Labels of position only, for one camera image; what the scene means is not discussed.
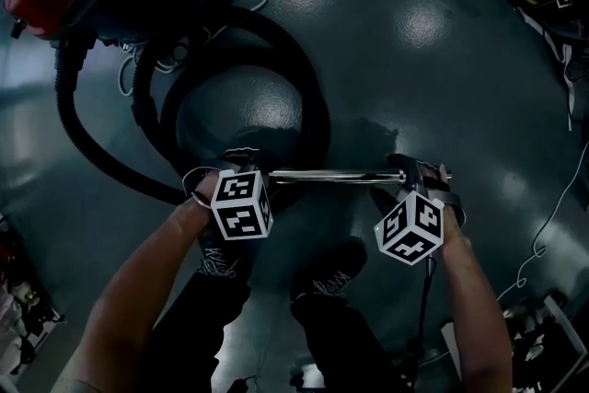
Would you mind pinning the person's right forearm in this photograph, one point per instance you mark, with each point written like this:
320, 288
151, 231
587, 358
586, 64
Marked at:
474, 299

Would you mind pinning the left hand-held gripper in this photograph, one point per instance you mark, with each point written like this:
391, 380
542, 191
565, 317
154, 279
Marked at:
241, 204

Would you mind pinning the person's trouser leg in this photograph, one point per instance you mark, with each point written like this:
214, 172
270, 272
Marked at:
193, 336
340, 345

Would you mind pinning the person's left shoe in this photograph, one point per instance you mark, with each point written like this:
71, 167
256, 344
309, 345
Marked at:
223, 257

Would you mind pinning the person's right trouser leg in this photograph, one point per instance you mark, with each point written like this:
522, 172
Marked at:
340, 345

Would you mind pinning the person's left forearm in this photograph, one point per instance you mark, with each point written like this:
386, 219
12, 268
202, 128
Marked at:
138, 290

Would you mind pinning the white box with clutter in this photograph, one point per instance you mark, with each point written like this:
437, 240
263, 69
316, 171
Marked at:
543, 336

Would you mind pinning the person's right shoe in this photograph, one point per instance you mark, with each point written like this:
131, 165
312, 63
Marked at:
331, 271

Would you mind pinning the person's right hand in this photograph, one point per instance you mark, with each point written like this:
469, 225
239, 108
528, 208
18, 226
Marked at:
439, 177

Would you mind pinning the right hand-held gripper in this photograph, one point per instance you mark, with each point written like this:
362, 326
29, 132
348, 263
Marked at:
409, 227

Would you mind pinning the person's left hand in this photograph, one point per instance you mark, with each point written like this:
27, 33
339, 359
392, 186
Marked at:
208, 186

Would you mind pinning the cluttered shelf of items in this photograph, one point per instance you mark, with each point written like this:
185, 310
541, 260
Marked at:
23, 303

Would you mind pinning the person's shoe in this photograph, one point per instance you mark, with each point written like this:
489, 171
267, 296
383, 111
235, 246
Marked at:
223, 257
331, 271

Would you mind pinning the person's left trouser leg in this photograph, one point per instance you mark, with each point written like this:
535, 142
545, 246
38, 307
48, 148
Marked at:
193, 336

